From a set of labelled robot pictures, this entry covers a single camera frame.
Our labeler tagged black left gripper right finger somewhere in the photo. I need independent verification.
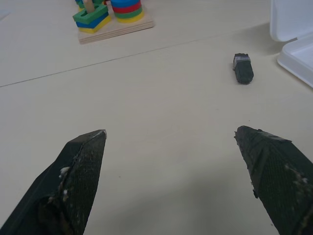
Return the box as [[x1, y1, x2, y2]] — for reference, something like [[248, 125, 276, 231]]
[[234, 125, 313, 235]]

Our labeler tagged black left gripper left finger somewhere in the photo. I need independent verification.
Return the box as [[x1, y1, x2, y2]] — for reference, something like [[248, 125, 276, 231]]
[[0, 129, 108, 235]]

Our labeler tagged white plastic container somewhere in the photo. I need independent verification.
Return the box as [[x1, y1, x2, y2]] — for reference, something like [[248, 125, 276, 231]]
[[269, 0, 313, 89]]

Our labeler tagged black eraser with grey band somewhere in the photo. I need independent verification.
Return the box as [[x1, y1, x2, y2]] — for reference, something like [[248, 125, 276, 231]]
[[232, 53, 255, 86]]

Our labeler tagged yellow square stacking block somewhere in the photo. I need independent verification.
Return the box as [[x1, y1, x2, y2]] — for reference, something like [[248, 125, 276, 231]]
[[78, 15, 112, 35]]

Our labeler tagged wooden stacking toy base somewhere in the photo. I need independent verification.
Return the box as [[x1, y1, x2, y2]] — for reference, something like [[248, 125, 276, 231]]
[[78, 12, 156, 45]]

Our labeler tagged blue square stacking block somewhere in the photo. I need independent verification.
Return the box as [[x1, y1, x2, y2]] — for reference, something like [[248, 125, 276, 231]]
[[75, 11, 110, 28]]

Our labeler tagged green square stacking block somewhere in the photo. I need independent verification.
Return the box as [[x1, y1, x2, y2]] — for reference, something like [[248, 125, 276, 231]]
[[72, 4, 109, 23]]

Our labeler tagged yellow round stacking ring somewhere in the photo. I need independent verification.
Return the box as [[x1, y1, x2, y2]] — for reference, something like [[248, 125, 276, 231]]
[[114, 11, 145, 24]]

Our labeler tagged green round stacking ring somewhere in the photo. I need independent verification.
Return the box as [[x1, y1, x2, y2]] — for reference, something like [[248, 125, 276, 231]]
[[113, 7, 143, 19]]

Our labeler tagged red round stacking ring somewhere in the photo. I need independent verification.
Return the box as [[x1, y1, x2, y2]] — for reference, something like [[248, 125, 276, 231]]
[[112, 2, 142, 14]]

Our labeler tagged blue round stacking ring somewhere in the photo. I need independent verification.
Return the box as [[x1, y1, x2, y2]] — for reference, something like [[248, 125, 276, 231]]
[[111, 0, 142, 9]]

